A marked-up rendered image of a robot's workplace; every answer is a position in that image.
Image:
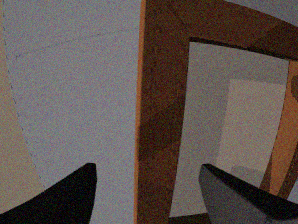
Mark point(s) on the brown wooden picture frame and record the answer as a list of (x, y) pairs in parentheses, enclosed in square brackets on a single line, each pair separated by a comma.
[(217, 83)]

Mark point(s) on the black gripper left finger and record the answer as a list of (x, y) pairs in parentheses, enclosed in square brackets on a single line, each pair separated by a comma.
[(70, 201)]

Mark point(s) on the grey wall panel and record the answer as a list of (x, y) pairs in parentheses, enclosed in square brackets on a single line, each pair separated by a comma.
[(72, 66)]

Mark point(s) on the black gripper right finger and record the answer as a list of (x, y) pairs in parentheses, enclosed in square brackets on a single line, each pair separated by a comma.
[(230, 200)]

